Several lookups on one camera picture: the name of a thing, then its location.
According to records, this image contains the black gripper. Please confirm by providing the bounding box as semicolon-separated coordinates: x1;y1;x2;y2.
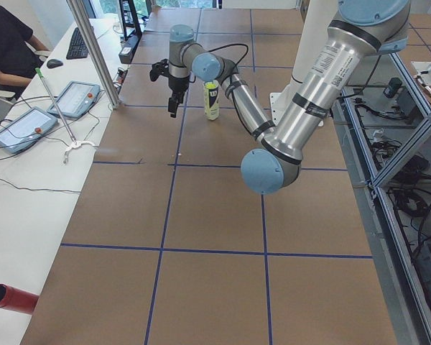
168;75;189;118

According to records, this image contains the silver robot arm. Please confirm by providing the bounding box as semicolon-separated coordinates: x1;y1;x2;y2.
165;1;410;194

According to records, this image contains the clear tennis ball can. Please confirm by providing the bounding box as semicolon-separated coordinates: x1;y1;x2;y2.
203;80;219;121

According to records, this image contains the far teach pendant tablet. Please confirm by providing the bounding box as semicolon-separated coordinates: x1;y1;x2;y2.
56;80;101;119

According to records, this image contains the teach pendant tablet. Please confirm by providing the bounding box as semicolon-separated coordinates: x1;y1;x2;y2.
56;80;101;119
0;107;57;154

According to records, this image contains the black keyboard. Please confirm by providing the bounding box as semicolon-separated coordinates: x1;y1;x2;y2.
66;27;88;60

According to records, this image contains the reach grabber stick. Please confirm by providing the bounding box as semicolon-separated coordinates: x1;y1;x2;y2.
35;68;98;164

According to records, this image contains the black computer mouse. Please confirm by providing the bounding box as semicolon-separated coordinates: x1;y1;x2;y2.
46;59;64;69

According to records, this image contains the near teach pendant tablet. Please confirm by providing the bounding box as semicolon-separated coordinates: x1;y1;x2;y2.
0;107;57;154

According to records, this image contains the person in black shirt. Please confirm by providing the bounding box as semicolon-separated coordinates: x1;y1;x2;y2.
0;5;49;97

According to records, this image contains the white side table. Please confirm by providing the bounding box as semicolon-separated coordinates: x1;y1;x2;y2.
0;17;130;313

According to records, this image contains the red cylinder tube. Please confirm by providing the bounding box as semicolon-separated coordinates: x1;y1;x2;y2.
0;284;39;315

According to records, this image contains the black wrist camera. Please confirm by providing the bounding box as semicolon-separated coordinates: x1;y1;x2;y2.
149;59;170;82

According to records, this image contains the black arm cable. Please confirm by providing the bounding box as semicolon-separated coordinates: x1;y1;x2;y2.
204;43;250;78

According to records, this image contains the aluminium frame post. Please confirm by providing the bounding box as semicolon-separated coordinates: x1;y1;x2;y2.
67;0;120;110

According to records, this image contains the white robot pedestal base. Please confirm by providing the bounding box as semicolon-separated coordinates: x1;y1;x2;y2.
269;0;326;127

